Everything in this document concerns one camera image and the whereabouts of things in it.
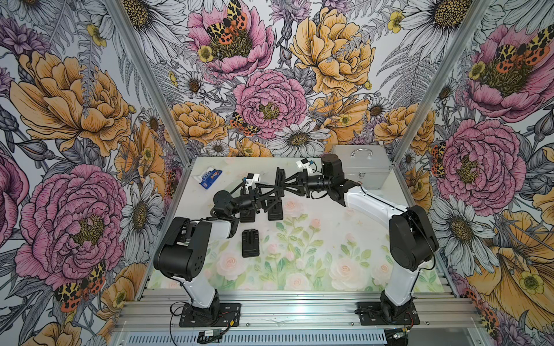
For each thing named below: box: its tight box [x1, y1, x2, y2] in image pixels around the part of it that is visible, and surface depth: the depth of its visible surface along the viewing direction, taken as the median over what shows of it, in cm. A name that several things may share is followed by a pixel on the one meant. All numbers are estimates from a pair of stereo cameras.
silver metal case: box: [332, 144, 392, 190], surface depth 104 cm
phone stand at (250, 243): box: [241, 229, 260, 258], surface depth 91 cm
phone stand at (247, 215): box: [239, 209, 256, 223], surface depth 99 cm
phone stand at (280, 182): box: [274, 167, 286, 200], surface depth 81 cm
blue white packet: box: [199, 165, 223, 190], surface depth 114 cm
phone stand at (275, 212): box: [267, 199, 284, 221], surface depth 101 cm
